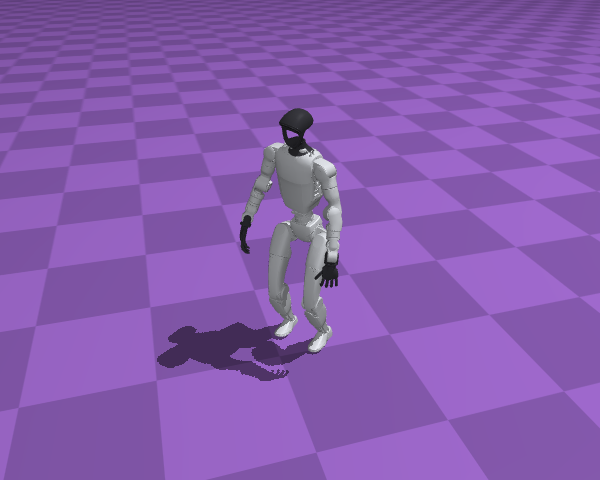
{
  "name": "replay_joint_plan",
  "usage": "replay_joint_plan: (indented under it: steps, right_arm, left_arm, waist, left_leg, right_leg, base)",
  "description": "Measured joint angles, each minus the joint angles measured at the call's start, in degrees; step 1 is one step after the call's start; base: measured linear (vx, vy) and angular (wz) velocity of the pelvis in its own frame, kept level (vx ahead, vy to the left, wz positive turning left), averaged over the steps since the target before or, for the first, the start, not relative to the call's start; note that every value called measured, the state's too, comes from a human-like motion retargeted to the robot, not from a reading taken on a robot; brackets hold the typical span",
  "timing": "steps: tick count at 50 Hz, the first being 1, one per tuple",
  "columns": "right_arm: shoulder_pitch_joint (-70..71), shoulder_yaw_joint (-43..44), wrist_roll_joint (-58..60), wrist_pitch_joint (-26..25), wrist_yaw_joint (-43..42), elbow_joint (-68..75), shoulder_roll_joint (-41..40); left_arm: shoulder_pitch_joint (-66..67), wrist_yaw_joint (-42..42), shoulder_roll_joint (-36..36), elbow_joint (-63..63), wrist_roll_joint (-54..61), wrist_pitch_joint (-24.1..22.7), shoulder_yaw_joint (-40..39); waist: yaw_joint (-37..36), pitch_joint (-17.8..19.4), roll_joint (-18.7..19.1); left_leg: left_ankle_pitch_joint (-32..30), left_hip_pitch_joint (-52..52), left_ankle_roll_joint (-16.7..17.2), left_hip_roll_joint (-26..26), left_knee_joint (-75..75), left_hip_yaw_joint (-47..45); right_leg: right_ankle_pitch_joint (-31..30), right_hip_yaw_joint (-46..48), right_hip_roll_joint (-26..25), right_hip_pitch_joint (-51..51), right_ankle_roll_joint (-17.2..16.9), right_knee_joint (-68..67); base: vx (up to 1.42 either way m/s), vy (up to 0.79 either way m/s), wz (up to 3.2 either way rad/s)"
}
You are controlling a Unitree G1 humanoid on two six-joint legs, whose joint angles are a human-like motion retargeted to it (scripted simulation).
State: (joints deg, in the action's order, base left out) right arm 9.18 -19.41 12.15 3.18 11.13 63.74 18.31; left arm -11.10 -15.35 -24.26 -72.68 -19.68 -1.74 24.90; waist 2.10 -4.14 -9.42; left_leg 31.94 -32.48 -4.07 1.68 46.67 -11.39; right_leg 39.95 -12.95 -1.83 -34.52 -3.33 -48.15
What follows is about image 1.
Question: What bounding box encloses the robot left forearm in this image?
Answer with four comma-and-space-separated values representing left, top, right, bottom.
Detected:
326, 208, 342, 263

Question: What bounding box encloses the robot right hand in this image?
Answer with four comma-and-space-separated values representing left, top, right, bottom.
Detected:
240, 215, 251, 254

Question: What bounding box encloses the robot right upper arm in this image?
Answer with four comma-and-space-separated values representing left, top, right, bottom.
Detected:
255, 142, 283, 192

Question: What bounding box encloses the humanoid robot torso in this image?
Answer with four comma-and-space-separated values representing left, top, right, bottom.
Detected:
275, 142, 324, 242

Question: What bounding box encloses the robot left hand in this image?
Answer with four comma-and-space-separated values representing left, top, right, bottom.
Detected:
314, 252, 339, 288

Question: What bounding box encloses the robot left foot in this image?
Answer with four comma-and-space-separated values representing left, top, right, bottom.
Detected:
308, 325, 332, 352

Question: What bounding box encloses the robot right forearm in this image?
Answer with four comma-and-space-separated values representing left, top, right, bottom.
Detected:
241, 176, 265, 224

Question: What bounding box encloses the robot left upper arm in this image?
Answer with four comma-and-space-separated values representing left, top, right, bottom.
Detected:
313, 158, 342, 221

